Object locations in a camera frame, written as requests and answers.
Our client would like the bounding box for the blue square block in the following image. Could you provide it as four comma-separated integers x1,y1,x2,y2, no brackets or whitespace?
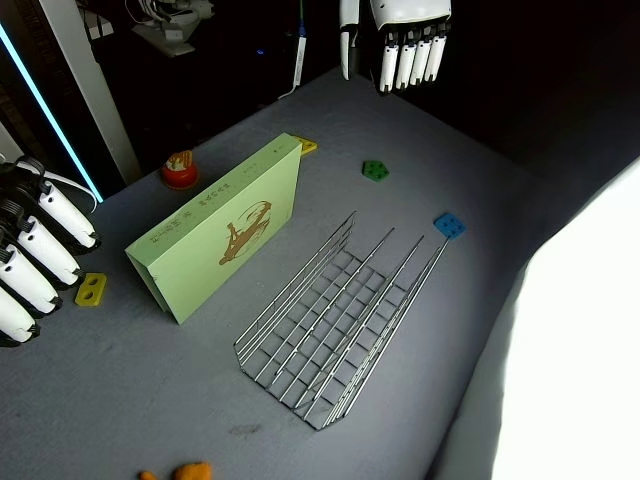
432,212,467,242

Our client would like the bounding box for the white device with cables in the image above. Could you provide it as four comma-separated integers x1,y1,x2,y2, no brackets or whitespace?
124,0,216,57

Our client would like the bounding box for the flat yellow block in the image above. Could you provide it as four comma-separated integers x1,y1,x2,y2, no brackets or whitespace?
292,135,319,159

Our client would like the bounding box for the white wire rack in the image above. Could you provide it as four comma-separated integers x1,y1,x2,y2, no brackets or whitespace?
233,209,450,431

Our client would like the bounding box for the large orange toy piece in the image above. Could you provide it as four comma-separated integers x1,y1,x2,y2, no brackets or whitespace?
172,462,214,480

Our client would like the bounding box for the green pentagon block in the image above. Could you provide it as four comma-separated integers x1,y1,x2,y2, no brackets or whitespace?
361,159,392,184

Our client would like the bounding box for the cyan light strip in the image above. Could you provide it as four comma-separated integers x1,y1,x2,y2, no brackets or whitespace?
0,22,105,204

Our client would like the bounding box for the white post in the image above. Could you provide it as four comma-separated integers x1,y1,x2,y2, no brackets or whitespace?
39,0,144,186

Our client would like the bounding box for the red and orange toy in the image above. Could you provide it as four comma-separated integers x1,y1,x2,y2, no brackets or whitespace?
160,149,199,191

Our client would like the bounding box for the grey table cloth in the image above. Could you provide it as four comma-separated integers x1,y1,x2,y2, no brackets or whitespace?
0,67,640,480

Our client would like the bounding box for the pale green board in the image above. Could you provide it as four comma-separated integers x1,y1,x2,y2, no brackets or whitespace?
124,132,305,326

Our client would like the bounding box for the yellow two-hole block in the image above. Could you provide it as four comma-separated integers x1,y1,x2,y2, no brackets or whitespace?
74,272,108,307

